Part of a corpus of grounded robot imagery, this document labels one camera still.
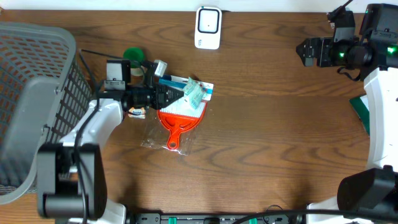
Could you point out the red dustpan brush package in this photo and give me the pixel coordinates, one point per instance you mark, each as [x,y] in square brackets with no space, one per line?
[173,128]

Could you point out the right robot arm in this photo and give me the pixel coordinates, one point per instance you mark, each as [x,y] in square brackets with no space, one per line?
[369,196]

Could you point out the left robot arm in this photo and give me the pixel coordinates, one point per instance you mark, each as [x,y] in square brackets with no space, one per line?
[71,184]

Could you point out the green grip gloves package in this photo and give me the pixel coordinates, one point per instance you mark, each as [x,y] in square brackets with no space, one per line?
[361,107]

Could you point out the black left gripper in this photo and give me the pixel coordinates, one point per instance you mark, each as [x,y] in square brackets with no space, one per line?
[158,96]

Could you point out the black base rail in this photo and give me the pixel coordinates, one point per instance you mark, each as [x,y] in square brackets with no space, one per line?
[156,218]

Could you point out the orange snack box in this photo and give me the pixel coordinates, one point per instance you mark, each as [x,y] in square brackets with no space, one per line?
[138,113]

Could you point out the white barcode scanner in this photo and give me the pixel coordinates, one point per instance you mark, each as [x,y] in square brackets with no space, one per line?
[208,28]

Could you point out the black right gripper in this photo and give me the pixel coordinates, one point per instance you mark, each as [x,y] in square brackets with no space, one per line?
[321,51]

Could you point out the grey plastic mesh basket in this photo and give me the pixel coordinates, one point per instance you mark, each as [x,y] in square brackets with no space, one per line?
[43,96]

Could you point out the pale green wipes packet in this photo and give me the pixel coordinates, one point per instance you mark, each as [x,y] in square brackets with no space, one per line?
[193,94]

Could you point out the green lid white jar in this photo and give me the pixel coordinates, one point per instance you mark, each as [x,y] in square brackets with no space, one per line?
[136,56]

